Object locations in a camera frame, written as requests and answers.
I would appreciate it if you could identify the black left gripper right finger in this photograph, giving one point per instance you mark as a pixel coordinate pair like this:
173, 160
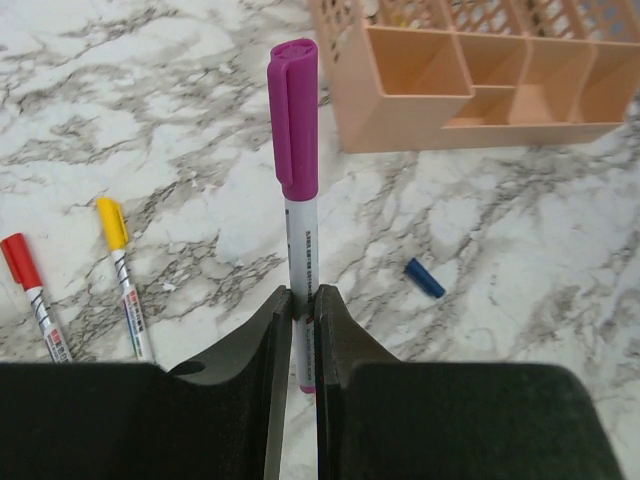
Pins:
379, 417

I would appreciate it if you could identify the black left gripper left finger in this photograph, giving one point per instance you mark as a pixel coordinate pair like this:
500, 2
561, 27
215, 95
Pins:
217, 415

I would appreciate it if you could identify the white marker orange end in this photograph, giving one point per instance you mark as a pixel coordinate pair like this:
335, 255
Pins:
133, 310

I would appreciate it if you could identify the white marker red end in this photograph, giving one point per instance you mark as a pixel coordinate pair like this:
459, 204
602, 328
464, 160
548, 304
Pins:
50, 330

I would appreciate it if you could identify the yellow pen cap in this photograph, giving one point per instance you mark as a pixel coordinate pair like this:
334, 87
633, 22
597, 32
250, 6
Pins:
113, 223

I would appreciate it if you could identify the red pen cap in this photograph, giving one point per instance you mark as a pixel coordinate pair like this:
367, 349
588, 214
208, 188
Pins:
20, 262

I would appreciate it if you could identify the purple pen cap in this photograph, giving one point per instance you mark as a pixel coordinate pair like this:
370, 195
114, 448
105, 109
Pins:
292, 81

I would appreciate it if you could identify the white marker purple end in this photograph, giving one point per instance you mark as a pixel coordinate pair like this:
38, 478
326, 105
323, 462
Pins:
302, 246

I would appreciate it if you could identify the blue pen cap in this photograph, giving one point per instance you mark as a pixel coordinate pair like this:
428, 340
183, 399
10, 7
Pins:
423, 279

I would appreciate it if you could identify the peach desk organizer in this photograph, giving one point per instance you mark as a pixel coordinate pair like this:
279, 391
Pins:
429, 75

